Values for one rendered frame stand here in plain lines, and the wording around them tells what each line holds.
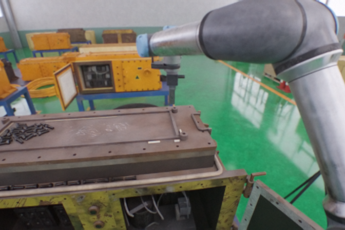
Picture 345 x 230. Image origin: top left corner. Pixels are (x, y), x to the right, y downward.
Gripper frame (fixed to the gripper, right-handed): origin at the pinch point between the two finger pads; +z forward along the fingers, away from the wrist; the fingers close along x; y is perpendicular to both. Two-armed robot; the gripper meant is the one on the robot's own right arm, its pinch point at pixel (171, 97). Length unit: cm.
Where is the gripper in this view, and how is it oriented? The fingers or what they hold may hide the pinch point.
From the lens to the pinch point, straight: 88.3
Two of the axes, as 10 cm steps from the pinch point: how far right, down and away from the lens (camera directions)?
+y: 10.0, -0.1, 0.3
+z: -0.1, 8.8, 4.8
